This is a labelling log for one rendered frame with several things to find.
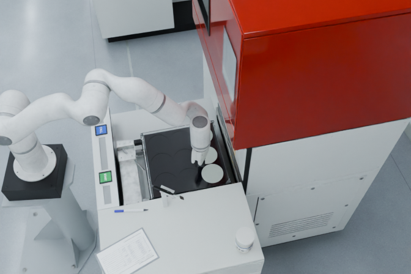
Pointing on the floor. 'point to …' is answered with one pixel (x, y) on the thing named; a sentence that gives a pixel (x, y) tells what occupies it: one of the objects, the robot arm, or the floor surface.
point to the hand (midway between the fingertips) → (201, 162)
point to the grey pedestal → (57, 232)
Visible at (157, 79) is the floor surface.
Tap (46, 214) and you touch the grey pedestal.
